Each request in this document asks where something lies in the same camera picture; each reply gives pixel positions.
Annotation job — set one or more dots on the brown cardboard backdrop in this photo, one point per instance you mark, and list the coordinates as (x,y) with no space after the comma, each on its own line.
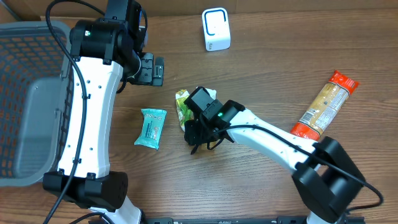
(33,9)

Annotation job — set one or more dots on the white tube gold cap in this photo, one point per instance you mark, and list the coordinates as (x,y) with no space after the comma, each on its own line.
(211,93)

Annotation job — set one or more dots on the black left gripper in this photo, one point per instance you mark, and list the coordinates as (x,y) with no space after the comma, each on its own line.
(157,71)

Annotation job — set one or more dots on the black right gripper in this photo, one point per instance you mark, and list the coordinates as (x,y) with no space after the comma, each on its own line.
(195,134)

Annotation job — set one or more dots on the teal wet wipes pack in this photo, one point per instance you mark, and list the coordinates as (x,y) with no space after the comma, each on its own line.
(152,127)

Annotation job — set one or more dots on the green snack pouch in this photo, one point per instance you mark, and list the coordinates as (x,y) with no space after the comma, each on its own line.
(184,114)

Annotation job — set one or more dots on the white barcode scanner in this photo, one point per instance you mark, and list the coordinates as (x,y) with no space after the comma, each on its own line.
(216,29)

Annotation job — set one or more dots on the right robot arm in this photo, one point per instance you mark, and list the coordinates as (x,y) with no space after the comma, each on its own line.
(325,176)

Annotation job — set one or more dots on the orange spaghetti packet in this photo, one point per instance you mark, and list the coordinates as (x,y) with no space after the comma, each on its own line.
(325,107)

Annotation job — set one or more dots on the grey plastic shopping basket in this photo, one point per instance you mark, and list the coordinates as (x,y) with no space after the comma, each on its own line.
(36,100)

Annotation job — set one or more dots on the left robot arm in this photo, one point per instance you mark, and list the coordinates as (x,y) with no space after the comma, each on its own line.
(105,55)

